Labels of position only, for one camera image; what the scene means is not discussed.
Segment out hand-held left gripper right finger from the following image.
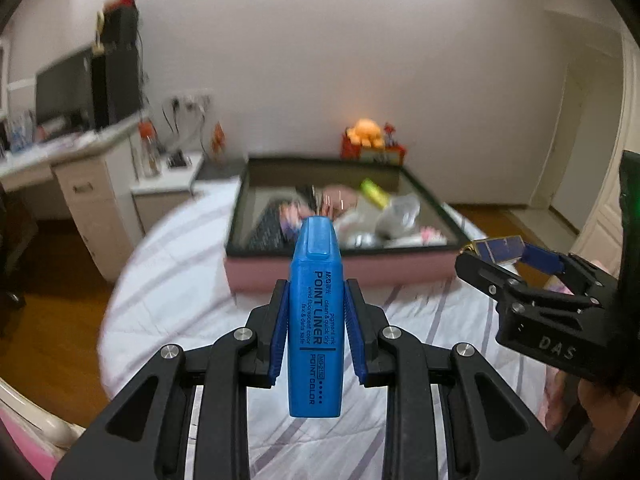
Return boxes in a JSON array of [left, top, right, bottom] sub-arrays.
[[345, 278, 576, 480]]

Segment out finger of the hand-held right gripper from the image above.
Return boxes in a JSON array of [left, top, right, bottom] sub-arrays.
[[455, 250, 528, 313], [520, 242, 608, 286]]

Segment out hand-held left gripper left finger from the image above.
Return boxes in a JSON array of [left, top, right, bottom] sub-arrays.
[[52, 280, 291, 480]]

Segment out dark blue gold-edged box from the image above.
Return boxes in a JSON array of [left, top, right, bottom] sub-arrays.
[[462, 235, 526, 263]]

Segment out blue highlighter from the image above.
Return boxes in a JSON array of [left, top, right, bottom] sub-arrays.
[[289, 216, 345, 418]]

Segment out pink box black inside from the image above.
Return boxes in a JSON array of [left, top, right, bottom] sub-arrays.
[[224, 157, 463, 296]]

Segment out white plug adapter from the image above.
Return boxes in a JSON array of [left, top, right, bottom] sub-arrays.
[[377, 195, 421, 238]]

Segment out black remote control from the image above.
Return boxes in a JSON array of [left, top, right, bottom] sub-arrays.
[[247, 205, 296, 251]]

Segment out rose gold jar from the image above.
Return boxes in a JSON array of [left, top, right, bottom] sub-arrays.
[[320, 185, 358, 216]]

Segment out yellow highlighter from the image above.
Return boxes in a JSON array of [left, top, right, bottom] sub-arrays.
[[360, 178, 391, 208]]

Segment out person's right hand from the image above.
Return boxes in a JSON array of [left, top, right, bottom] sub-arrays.
[[547, 377, 640, 461]]

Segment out round table striped cloth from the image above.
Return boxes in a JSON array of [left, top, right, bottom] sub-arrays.
[[100, 180, 551, 480]]

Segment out red storage box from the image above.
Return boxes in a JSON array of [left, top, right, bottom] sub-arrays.
[[341, 130, 407, 165]]

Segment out black low shelf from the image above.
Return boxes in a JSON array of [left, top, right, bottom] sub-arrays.
[[192, 157, 251, 183]]

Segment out white bedside table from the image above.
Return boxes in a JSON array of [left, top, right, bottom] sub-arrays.
[[131, 152, 206, 236]]

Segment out orange octopus plush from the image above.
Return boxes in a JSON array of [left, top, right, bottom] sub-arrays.
[[347, 118, 385, 148]]

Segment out clear bottle orange cap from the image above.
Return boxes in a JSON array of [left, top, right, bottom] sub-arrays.
[[139, 120, 162, 178]]

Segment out white desk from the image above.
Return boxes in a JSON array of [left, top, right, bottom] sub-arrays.
[[0, 110, 151, 281]]

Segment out pink bed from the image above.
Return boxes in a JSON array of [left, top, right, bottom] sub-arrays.
[[0, 380, 86, 480]]

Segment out black computer tower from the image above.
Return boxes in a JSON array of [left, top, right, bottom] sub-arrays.
[[90, 42, 143, 131]]

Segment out blue white carton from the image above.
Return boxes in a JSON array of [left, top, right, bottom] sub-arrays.
[[7, 112, 36, 153]]

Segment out black computer monitor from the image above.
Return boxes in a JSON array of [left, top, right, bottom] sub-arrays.
[[34, 47, 96, 128]]

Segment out black speaker box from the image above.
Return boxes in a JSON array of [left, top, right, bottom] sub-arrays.
[[102, 7, 140, 48]]

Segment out white door frame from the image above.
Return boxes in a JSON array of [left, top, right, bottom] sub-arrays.
[[570, 30, 640, 271]]

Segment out black power cables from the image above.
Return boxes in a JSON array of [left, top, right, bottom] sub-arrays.
[[160, 97, 208, 156]]

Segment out white wall outlet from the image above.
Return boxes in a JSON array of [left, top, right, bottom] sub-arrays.
[[167, 89, 213, 108]]

